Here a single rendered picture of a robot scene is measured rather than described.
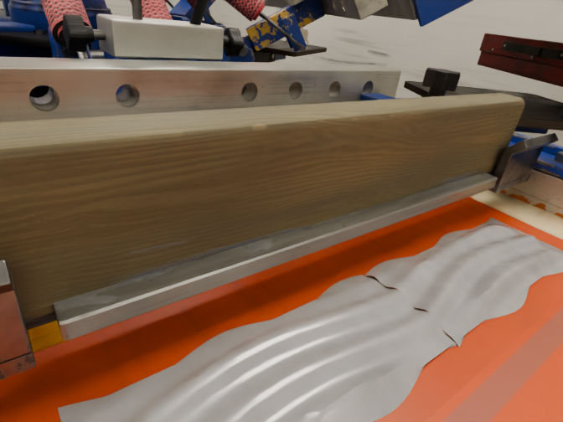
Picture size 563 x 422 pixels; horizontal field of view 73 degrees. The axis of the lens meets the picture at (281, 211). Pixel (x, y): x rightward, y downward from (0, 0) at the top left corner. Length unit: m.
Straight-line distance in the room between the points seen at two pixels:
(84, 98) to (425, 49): 2.36
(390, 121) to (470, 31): 2.25
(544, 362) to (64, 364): 0.24
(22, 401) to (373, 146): 0.21
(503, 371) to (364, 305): 0.08
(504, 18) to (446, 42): 0.32
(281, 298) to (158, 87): 0.26
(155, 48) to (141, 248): 0.32
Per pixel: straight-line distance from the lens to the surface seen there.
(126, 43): 0.45
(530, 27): 2.36
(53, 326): 0.20
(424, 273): 0.27
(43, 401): 0.20
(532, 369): 0.25
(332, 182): 0.22
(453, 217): 0.38
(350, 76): 0.56
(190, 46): 0.47
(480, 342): 0.25
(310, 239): 0.21
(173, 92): 0.41
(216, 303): 0.22
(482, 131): 0.35
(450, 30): 2.54
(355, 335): 0.21
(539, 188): 0.47
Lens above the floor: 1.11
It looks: 28 degrees down
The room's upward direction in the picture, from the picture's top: 7 degrees clockwise
